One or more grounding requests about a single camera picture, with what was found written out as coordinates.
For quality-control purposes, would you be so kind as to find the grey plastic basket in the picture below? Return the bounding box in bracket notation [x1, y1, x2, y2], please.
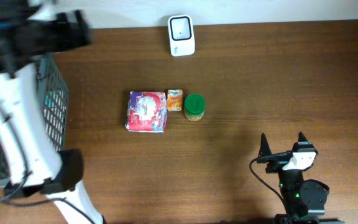
[0, 55, 69, 188]

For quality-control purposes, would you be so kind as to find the red purple tissue pack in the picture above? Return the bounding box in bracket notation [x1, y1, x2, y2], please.
[125, 91, 167, 133]

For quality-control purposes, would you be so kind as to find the orange tissue pack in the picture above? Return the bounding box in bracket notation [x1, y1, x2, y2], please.
[167, 90, 183, 111]

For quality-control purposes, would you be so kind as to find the green lid jar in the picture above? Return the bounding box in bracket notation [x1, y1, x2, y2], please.
[185, 94, 206, 121]

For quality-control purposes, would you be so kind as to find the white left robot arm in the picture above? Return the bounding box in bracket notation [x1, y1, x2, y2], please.
[0, 1, 105, 223]

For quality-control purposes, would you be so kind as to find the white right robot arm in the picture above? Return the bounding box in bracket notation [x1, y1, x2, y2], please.
[249, 132, 343, 224]

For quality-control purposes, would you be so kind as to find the white barcode scanner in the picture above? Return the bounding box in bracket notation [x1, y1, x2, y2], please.
[167, 15, 195, 57]

